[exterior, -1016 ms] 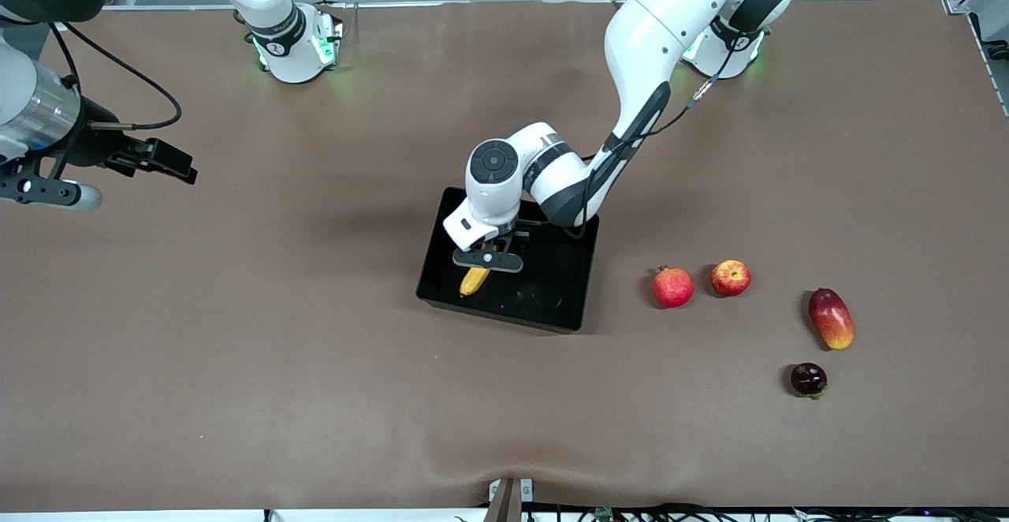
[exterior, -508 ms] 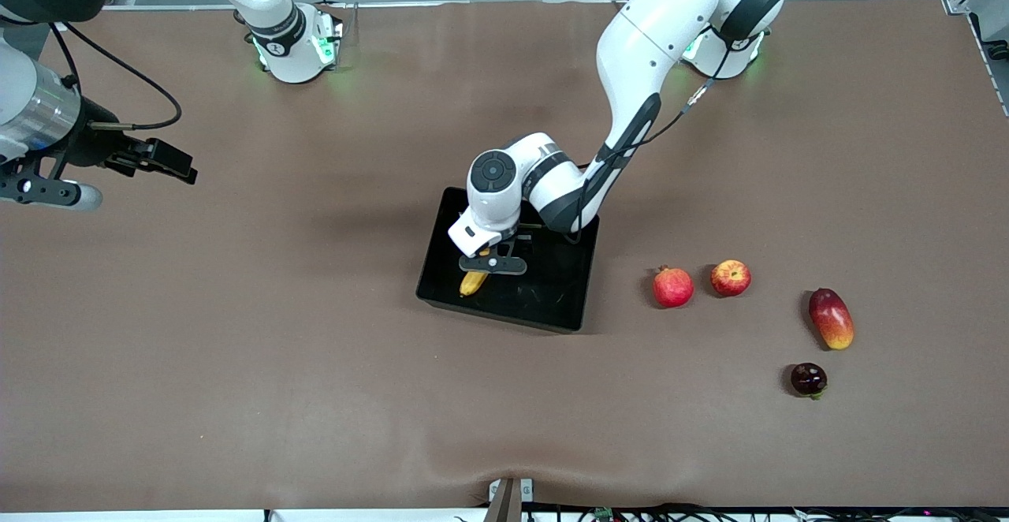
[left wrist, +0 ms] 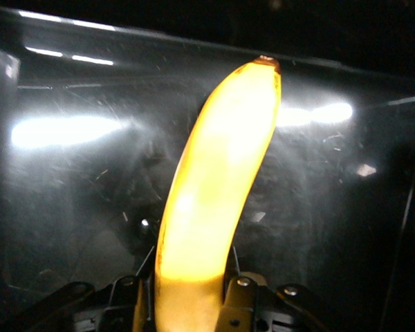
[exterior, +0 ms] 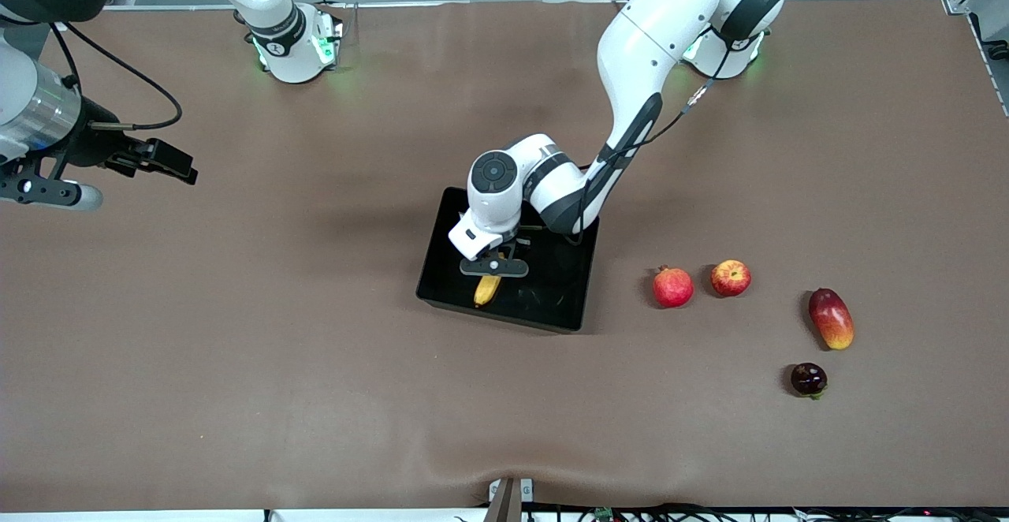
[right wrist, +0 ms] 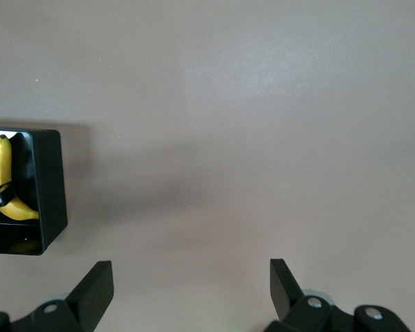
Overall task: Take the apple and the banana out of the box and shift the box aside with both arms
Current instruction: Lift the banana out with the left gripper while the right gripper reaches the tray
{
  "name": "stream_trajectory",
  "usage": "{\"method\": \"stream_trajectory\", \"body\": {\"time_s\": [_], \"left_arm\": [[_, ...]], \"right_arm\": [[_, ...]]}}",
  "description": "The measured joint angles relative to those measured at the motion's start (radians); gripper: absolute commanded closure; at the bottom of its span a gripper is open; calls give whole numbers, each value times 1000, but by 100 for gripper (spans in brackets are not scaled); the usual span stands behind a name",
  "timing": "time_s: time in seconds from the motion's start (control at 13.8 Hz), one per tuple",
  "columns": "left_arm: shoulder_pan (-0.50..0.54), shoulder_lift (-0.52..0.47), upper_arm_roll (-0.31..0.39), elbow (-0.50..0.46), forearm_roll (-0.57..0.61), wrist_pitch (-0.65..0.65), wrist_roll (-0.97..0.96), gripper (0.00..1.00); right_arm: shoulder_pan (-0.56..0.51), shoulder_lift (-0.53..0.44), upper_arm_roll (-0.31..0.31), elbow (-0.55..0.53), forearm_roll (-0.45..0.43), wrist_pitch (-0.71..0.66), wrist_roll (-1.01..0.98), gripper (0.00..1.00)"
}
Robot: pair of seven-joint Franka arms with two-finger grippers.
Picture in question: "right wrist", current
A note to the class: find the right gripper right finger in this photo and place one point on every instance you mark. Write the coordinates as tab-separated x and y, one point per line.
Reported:
285	294

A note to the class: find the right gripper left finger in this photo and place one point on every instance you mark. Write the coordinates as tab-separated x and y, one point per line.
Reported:
90	294

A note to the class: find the yellow banana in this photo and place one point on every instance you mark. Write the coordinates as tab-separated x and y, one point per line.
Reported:
0	162

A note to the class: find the black plastic box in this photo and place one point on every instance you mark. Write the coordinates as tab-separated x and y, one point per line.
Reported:
50	180

